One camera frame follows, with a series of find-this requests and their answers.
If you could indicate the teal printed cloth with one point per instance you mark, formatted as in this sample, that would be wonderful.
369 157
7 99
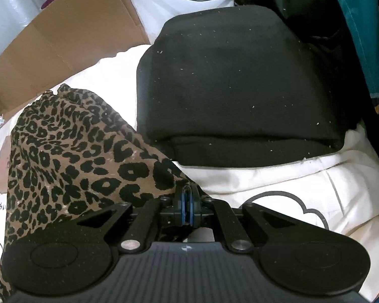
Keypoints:
360 22

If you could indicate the brown cardboard sheet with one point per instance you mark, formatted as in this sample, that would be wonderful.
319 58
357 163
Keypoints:
66 38

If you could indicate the cream printed blanket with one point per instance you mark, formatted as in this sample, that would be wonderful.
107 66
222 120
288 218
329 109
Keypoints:
271 180

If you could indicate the folded black garment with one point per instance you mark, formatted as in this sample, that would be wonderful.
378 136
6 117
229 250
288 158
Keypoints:
240 85

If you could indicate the leopard print garment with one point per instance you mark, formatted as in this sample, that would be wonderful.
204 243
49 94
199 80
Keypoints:
66 151

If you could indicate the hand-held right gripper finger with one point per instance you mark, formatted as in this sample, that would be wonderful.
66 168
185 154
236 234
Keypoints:
183 203
191 205

